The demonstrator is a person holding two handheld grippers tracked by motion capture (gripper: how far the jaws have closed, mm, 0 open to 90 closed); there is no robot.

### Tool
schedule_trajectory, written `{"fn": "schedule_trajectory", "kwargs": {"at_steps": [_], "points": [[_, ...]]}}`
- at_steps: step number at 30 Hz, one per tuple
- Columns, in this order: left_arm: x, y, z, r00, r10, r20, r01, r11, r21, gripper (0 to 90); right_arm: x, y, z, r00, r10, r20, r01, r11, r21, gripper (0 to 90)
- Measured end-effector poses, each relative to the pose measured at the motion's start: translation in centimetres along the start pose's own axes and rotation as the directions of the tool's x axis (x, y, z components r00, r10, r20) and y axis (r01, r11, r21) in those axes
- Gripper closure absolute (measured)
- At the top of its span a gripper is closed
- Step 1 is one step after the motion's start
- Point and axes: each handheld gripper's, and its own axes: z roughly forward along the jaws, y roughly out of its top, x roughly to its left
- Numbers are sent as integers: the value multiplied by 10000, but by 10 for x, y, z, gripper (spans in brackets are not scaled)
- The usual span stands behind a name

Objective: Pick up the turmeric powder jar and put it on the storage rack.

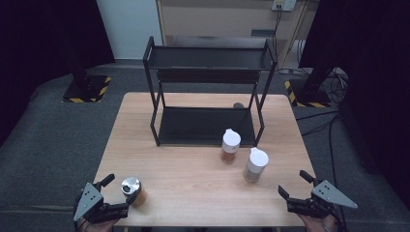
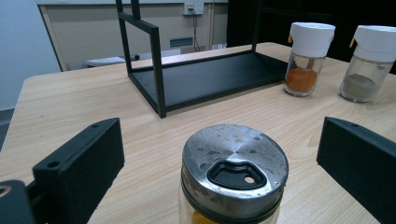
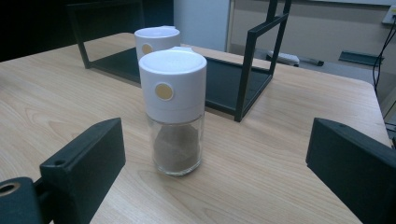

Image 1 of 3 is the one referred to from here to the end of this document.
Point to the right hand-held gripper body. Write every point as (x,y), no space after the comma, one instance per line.
(325,195)

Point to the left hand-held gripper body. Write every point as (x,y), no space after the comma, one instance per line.
(92,201)

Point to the silver-lid orange spice jar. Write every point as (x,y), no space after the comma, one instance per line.
(133,191)

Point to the white-lid brown spice jar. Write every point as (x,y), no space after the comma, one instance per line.
(230,145)

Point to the black two-tier metal rack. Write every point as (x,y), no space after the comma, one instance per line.
(206,125)

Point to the person's left hand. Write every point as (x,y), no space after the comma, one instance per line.
(96,226)

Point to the person's right hand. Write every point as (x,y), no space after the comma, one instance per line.
(317,224)

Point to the white-lid grey spice jar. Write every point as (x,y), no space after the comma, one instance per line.
(255,166)

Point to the striped metal stand base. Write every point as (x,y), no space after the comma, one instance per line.
(87,90)
(306,95)

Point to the small grey disc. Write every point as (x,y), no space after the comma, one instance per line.
(238,105)

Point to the dark curtain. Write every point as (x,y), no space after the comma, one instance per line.
(48,38)
(377,64)

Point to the white wall socket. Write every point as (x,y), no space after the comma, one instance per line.
(283,4)

